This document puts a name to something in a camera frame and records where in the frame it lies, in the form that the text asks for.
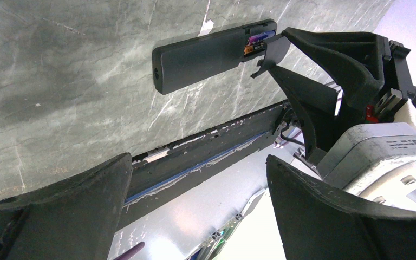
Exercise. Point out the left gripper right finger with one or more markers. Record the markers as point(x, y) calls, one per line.
point(318, 221)

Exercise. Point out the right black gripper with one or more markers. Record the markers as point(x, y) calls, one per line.
point(372, 71)

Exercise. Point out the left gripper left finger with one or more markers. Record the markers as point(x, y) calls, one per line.
point(75, 218)

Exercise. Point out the blue AAA battery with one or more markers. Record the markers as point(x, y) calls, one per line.
point(254, 39)

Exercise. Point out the black gold AAA battery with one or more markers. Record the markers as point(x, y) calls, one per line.
point(253, 48)

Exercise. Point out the black remote control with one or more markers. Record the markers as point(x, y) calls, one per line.
point(180, 64)

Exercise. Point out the black remote battery cover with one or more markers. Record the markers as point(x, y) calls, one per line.
point(276, 49)

